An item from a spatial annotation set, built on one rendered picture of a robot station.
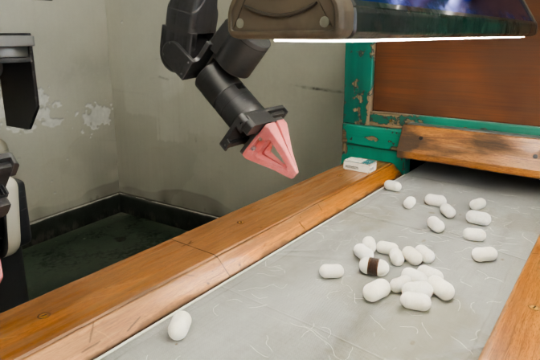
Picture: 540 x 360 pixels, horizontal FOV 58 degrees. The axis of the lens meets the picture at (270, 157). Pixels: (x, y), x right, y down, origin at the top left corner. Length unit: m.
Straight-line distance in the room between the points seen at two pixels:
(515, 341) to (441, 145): 0.56
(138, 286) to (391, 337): 0.28
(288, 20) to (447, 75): 0.81
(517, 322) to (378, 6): 0.37
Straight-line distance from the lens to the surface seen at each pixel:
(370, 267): 0.65
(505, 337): 0.54
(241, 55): 0.68
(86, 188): 2.90
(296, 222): 0.77
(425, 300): 0.59
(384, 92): 1.12
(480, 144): 1.01
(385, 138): 1.12
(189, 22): 0.72
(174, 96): 2.57
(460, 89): 1.06
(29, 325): 0.56
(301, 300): 0.59
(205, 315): 0.57
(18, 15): 2.63
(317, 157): 2.14
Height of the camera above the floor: 1.04
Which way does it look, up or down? 14 degrees down
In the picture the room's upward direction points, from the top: straight up
